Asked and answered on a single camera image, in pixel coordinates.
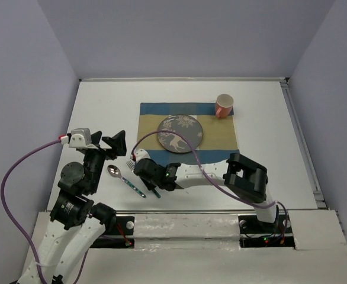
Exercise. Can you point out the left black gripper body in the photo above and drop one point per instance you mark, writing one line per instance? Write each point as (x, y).
(95, 158)

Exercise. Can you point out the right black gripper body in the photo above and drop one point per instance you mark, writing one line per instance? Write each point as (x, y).
(151, 184)

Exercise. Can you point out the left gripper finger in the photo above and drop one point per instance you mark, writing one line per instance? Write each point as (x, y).
(93, 140)
(117, 143)

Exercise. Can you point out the spoon with teal handle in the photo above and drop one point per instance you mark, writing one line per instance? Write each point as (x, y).
(115, 172)

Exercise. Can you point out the fork with teal handle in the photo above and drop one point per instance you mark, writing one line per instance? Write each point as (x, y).
(131, 165)

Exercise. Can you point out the grey reindeer plate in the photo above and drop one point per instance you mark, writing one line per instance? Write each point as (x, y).
(180, 133)

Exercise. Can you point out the blue and tan placemat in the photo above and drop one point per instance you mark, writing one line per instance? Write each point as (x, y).
(213, 138)

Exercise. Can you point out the pink mug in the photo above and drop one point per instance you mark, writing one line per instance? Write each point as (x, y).
(224, 105)

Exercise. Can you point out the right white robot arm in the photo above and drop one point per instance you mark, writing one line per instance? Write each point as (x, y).
(247, 180)

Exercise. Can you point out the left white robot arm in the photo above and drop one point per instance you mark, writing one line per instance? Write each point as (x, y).
(75, 221)

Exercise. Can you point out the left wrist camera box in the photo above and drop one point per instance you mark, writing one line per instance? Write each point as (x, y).
(80, 138)

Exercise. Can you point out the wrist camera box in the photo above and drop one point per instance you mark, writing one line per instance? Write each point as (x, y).
(80, 138)
(139, 154)

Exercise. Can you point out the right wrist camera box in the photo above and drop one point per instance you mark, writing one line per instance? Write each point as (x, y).
(139, 154)

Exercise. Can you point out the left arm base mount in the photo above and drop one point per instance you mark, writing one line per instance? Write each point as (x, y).
(118, 236)

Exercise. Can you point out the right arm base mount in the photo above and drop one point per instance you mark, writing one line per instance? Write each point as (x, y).
(257, 234)

